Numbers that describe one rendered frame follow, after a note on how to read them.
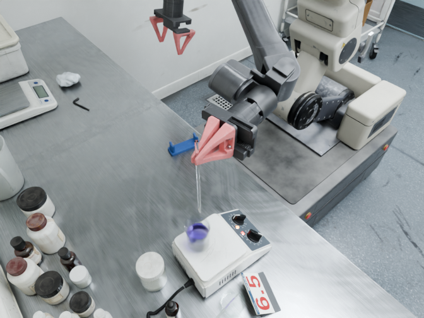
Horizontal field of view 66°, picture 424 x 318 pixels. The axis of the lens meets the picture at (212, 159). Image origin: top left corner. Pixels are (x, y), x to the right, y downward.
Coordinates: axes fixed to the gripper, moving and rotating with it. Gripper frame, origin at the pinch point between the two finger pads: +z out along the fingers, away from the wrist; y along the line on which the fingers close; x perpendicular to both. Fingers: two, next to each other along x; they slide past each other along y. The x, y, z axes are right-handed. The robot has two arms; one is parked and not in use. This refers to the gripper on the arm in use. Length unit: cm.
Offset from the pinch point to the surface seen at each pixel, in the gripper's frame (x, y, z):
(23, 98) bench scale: 31, -82, -3
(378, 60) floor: 111, -21, -248
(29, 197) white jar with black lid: 28, -41, 18
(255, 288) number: 32.7, 14.6, -0.8
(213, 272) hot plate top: 26.4, 7.0, 4.2
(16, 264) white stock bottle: 25.3, -24.7, 28.7
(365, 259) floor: 110, 38, -73
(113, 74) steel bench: 36, -75, -35
